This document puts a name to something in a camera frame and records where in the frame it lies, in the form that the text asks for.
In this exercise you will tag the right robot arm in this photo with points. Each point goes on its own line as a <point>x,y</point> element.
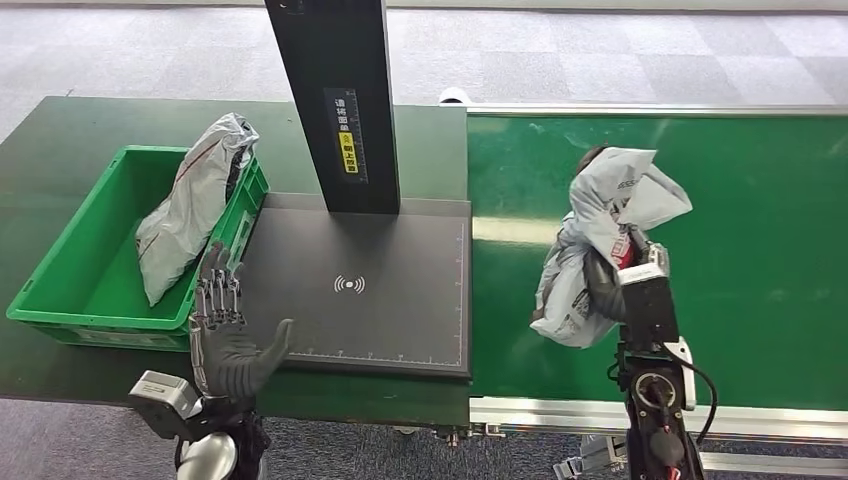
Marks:
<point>652,371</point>

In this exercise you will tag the green conveyor belt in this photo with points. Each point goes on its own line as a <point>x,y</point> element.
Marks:
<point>762,265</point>

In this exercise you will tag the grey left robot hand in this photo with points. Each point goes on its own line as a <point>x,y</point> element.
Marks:
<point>232,358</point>

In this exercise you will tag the grey package with red stripe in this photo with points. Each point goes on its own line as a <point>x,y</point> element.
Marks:
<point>185,212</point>

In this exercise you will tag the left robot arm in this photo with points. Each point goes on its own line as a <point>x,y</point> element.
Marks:
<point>218,444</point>

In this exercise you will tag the green plastic crate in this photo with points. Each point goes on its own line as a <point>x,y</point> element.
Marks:
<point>99,278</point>

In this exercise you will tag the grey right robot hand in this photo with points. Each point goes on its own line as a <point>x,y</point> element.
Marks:
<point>604,288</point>

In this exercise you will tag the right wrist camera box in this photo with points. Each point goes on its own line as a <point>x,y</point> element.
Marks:
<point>646,268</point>

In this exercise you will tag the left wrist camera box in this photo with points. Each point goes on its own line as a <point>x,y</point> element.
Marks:
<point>162,401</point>

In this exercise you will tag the aluminium conveyor frame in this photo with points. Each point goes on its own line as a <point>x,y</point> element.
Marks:
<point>563,414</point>

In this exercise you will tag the black scanner platform with ruler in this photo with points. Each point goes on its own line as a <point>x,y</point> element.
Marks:
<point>371,298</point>

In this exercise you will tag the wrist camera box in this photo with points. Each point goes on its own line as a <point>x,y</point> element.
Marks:
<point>162,401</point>
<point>646,268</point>

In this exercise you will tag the grey package with red print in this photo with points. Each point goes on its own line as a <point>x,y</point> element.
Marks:
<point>596,212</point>

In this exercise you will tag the black scanner column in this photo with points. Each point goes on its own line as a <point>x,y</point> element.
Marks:
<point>338,99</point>

